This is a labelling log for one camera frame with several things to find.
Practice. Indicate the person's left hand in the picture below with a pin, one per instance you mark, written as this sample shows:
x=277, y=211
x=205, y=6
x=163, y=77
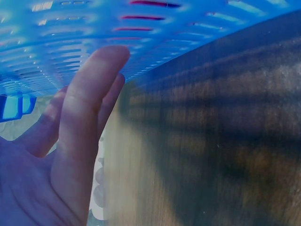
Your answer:
x=68, y=164

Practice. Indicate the person's left fingers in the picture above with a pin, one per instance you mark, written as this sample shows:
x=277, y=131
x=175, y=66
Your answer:
x=80, y=106

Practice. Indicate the blue slotted plastic basket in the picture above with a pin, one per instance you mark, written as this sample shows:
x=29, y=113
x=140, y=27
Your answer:
x=70, y=30

